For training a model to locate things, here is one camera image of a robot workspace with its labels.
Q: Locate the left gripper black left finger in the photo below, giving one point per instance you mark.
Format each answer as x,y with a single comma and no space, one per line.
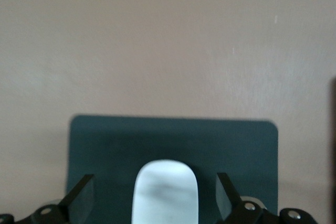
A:
78,203

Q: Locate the silver closed laptop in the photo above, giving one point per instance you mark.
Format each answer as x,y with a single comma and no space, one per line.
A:
333,119

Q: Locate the white computer mouse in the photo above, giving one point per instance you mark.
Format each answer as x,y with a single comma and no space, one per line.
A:
165,192

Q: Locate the black mouse pad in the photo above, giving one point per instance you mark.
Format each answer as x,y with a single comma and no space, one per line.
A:
170,137

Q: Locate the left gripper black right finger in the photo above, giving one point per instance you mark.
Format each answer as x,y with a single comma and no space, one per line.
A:
228,203

